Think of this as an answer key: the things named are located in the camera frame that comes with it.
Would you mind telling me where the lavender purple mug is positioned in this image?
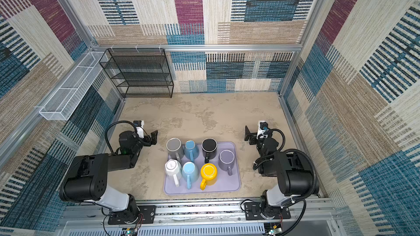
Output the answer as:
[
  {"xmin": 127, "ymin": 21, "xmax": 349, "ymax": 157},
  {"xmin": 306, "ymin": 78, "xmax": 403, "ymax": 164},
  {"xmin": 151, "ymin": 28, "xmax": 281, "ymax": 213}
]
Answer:
[{"xmin": 218, "ymin": 150, "xmax": 235, "ymax": 176}]

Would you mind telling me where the black mug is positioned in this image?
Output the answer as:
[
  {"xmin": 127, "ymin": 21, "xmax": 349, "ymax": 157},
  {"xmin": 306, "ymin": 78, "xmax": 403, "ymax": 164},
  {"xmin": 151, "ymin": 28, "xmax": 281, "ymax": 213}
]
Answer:
[{"xmin": 201, "ymin": 138, "xmax": 217, "ymax": 163}]

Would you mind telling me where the teal blue patterned mug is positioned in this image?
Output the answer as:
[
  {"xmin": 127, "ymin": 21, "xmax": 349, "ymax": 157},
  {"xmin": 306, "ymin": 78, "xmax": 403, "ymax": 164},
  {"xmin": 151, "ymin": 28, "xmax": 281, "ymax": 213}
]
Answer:
[{"xmin": 184, "ymin": 140, "xmax": 200, "ymax": 162}]

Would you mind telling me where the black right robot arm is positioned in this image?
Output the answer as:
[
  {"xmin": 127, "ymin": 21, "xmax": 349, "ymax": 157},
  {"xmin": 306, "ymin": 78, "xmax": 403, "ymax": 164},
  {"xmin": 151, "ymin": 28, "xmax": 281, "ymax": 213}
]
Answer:
[{"xmin": 244, "ymin": 121, "xmax": 319, "ymax": 219}]

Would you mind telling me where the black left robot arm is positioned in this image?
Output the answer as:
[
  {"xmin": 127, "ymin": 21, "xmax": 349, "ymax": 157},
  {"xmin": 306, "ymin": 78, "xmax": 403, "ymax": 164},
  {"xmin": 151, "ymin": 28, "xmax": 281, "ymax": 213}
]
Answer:
[{"xmin": 59, "ymin": 131, "xmax": 158, "ymax": 224}]

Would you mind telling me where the grey mug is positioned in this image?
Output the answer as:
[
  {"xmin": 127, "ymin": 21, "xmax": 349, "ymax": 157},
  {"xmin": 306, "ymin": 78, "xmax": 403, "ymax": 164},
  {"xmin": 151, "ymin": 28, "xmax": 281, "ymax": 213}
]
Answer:
[{"xmin": 166, "ymin": 138, "xmax": 184, "ymax": 162}]

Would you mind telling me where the white mug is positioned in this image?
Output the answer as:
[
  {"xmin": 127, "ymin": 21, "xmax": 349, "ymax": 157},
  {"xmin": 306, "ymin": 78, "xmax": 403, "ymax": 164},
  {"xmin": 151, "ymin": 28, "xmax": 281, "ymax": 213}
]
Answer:
[{"xmin": 165, "ymin": 159, "xmax": 183, "ymax": 187}]

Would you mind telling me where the light blue mug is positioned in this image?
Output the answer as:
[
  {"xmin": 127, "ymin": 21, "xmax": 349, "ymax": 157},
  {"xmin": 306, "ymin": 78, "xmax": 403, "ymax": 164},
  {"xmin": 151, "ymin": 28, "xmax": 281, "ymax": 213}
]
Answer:
[{"xmin": 182, "ymin": 162, "xmax": 199, "ymax": 190}]

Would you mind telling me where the yellow mug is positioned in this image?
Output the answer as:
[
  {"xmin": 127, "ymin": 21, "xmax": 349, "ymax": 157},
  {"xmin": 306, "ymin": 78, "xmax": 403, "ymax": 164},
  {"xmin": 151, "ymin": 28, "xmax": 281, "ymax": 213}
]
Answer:
[{"xmin": 200, "ymin": 163, "xmax": 218, "ymax": 190}]

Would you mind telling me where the lavender silicone tray mat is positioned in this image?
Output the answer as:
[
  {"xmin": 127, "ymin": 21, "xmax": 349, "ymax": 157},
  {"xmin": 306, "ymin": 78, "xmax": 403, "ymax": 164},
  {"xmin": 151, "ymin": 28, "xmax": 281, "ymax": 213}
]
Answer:
[{"xmin": 163, "ymin": 141, "xmax": 242, "ymax": 196}]

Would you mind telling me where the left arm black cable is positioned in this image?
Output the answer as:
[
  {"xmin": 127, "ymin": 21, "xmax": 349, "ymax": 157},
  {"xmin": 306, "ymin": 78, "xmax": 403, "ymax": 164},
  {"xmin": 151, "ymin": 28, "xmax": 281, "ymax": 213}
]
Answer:
[{"xmin": 104, "ymin": 120, "xmax": 138, "ymax": 154}]

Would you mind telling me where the black wire mesh shelf rack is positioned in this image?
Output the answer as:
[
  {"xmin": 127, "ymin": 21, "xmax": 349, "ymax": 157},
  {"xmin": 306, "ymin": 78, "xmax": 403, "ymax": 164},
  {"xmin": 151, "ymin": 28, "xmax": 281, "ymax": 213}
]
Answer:
[{"xmin": 99, "ymin": 48, "xmax": 174, "ymax": 98}]

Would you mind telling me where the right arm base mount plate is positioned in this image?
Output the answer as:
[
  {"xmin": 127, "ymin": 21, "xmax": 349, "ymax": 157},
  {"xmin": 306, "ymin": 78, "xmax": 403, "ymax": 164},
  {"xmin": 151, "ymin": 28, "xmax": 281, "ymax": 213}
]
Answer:
[{"xmin": 241, "ymin": 201, "xmax": 291, "ymax": 220}]

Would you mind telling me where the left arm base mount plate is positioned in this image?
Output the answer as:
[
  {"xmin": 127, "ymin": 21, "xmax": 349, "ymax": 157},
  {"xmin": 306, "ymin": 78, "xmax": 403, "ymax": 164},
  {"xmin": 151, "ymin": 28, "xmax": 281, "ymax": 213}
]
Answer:
[{"xmin": 107, "ymin": 205, "xmax": 156, "ymax": 226}]

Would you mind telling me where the white wire mesh basket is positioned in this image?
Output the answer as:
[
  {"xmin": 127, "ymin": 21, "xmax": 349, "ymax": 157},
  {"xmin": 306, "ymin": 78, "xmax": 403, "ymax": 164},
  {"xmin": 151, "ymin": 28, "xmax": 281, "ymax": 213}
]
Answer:
[{"xmin": 39, "ymin": 51, "xmax": 103, "ymax": 121}]

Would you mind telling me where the aluminium front rail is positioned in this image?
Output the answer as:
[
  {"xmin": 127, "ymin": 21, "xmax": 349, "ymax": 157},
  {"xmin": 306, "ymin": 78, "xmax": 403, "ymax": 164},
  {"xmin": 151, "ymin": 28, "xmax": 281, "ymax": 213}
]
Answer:
[{"xmin": 55, "ymin": 197, "xmax": 346, "ymax": 236}]

